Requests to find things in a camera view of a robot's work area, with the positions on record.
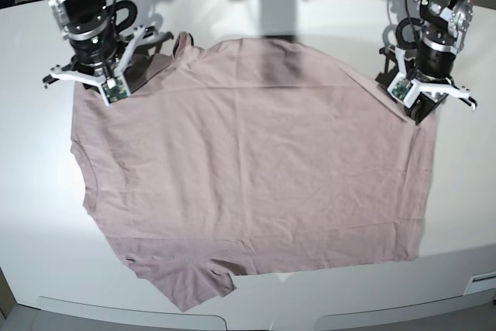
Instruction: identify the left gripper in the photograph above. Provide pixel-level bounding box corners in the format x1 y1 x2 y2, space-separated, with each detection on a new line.
377 36 477 125

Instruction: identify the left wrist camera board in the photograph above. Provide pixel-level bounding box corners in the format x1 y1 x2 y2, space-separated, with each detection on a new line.
387 75 415 109

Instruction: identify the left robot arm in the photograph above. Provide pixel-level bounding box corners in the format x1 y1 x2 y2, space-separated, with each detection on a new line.
380 0 477 124

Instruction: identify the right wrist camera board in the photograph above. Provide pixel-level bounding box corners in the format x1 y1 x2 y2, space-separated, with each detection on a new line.
102 76 130 106

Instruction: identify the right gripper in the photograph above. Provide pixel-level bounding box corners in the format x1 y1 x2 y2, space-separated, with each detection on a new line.
43 25 173 95

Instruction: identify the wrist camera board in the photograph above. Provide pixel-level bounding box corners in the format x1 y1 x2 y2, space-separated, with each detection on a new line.
387 75 415 109
102 76 130 106

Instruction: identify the pink T-shirt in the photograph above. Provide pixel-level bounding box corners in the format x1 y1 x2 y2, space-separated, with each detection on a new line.
71 33 436 311

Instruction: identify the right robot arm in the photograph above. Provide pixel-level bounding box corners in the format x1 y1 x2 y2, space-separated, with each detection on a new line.
43 0 166 105

